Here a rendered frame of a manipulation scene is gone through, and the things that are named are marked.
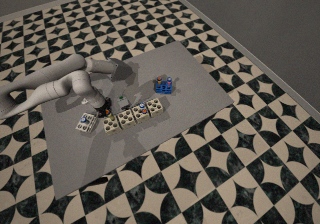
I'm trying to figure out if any blue sample tube rack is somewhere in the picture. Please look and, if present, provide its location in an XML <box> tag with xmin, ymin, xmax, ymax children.
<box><xmin>156</xmin><ymin>81</ymin><xmax>172</xmax><ymax>94</ymax></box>

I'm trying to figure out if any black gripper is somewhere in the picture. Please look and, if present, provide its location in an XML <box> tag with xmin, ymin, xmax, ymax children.
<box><xmin>94</xmin><ymin>97</ymin><xmax>111</xmax><ymax>118</ymax></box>

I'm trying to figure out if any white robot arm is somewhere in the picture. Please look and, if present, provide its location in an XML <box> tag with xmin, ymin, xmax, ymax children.
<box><xmin>0</xmin><ymin>54</ymin><xmax>114</xmax><ymax>120</ymax></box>

